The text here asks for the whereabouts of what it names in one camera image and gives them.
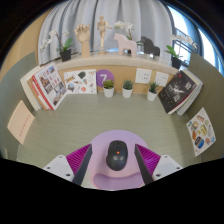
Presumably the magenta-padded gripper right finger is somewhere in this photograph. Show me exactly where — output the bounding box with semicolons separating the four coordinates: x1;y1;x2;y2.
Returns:
133;143;184;185

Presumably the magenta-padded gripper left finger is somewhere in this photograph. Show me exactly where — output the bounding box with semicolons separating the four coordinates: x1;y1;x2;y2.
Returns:
42;143;94;187

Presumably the black computer mouse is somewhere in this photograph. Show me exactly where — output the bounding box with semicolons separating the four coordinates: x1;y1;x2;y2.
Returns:
105;140;128;172

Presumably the purple mouse pad with wrist rest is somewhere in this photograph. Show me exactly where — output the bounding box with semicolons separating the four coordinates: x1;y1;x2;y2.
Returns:
88;129;151;190

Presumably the colourful sticker card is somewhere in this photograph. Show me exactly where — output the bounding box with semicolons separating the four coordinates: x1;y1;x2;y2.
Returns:
185;107;217;158

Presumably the small succulent in white pot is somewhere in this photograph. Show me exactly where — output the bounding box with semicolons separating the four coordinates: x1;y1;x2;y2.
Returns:
146;80;159;102
102;79;115;98
121;79;134;99

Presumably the beige card with red text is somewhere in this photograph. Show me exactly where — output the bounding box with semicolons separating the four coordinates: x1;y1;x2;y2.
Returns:
6;99;36;146

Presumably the black cover book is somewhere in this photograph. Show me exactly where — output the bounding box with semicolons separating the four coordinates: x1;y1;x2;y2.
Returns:
157;70;198;115

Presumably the tan book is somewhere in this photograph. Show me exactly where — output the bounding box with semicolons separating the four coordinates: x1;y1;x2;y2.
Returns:
27;77;49;111

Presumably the white sticker sheet card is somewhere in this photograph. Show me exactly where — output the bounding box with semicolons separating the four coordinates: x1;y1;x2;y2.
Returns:
63;68;98;95

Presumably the red-spined picture book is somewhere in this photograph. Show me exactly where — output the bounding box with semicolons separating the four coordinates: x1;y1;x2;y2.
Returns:
31;62;69;111

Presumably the thick white book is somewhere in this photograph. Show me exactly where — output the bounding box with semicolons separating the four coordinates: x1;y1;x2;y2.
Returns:
19;73;43;112

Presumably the purple round number sign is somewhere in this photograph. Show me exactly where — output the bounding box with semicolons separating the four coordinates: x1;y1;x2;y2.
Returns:
95;69;116;88

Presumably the green desk partition panel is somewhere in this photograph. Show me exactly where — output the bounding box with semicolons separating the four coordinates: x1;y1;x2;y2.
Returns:
186;53;224;164
0;51;38;159

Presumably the white orchid in black pot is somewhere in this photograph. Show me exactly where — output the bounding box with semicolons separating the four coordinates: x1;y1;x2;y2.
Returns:
164;33;196;70
39;29;74;63
113;20;144;48

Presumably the black wooden horse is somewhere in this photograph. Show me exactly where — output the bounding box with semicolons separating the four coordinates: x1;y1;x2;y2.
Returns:
139;35;161;57

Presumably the pink wooden horse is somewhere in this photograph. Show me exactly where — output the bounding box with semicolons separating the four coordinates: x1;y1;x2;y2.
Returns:
113;32;138;58

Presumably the wooden hand model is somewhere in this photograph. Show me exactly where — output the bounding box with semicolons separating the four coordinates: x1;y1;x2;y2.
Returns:
73;23;92;59

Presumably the dark-framed window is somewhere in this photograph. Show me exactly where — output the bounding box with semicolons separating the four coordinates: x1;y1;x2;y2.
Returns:
166;4;224;76

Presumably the grey curtain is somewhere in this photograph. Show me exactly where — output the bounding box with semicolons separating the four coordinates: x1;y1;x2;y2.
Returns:
37;0;174;66

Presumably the white wall socket plate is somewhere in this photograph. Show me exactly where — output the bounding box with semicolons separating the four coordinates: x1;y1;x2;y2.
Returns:
154;71;170;88
134;67;153;85

